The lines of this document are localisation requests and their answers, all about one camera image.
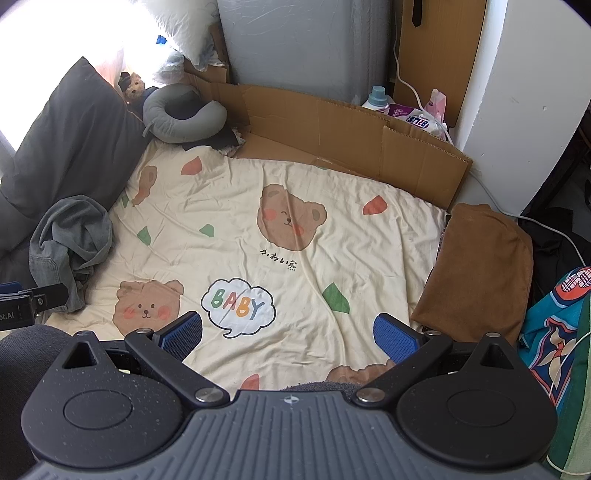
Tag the white pillow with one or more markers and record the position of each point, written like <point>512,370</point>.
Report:
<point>189,27</point>

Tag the purple white tissue pack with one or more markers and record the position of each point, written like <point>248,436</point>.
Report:
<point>415,120</point>

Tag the cream bear print blanket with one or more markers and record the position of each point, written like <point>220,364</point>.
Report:
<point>286,277</point>

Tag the white detergent bottle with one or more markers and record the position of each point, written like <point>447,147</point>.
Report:
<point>377,98</point>

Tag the blue denim pants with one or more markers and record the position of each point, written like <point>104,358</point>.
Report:
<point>69,240</point>

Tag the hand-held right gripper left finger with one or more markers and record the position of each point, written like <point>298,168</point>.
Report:
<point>182,338</point>

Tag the small teddy bear toy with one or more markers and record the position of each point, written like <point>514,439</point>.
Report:
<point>134,86</point>

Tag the grey neck pillow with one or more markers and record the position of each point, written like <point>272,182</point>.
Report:
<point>184,124</point>

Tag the black cloth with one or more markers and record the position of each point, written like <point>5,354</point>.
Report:
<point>549,251</point>

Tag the folded cardboard sheet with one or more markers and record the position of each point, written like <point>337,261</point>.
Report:
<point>323,134</point>

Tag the upright cardboard panel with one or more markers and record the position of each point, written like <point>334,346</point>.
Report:
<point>443,55</point>

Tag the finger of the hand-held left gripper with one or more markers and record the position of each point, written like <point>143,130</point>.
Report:
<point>48,295</point>
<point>10,289</point>

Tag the dark patterned clothes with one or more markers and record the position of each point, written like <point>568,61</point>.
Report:
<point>226,141</point>

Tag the teal patterned cloth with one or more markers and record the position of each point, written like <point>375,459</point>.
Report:
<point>549,332</point>

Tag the brown folded garment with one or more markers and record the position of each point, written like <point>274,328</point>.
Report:
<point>480,272</point>

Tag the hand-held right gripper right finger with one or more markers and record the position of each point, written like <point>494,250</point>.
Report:
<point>397,342</point>

